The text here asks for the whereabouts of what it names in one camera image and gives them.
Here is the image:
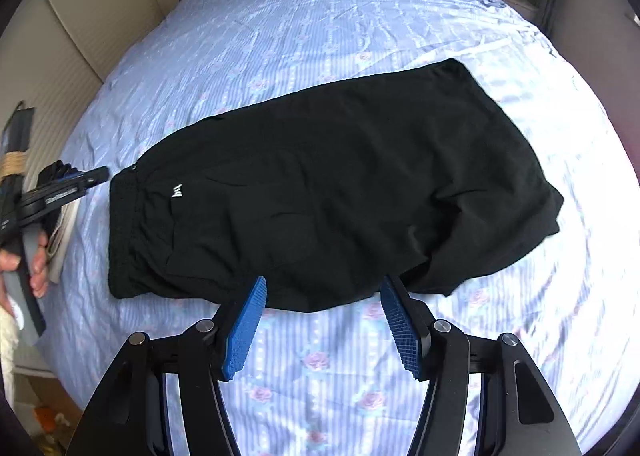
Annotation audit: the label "dark cloth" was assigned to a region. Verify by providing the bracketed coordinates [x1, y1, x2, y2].
[36, 160, 81, 232]

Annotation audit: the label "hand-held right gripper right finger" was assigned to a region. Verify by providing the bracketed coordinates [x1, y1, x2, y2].
[381, 275, 583, 456]

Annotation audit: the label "orange box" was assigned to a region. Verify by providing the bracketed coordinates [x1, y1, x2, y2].
[30, 413, 81, 439]

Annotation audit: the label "blue floral bed sheet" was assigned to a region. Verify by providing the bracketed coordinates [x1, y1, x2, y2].
[37, 0, 632, 456]

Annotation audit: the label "black pants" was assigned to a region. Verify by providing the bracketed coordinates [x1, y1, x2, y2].
[109, 57, 566, 313]

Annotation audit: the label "person's left hand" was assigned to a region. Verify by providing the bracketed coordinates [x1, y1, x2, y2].
[0, 230, 51, 299]

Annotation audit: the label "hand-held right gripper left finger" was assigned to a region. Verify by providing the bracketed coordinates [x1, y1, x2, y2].
[72, 277, 267, 456]

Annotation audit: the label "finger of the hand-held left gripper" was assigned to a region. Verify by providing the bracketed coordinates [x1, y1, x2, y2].
[20, 166, 110, 219]

